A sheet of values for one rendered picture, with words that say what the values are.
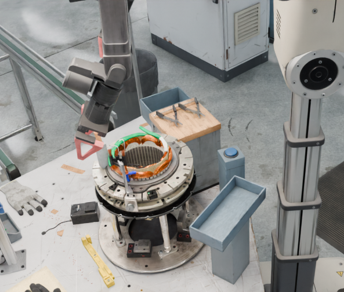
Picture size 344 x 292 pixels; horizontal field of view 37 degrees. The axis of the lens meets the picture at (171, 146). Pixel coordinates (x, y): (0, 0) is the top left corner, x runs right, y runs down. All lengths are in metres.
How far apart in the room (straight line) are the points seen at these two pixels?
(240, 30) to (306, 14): 2.72
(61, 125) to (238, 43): 1.46
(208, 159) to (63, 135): 2.00
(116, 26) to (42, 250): 1.02
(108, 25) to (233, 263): 0.84
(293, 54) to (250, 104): 2.48
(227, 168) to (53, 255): 0.67
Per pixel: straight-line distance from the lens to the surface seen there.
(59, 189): 2.08
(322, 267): 2.40
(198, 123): 1.81
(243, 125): 3.58
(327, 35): 1.29
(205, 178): 1.92
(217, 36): 3.88
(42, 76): 2.94
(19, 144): 3.77
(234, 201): 1.56
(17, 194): 2.09
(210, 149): 1.85
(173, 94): 2.03
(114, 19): 1.06
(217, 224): 1.50
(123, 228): 1.83
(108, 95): 1.14
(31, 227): 1.97
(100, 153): 1.59
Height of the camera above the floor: 2.13
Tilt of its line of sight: 38 degrees down
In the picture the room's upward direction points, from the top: 7 degrees counter-clockwise
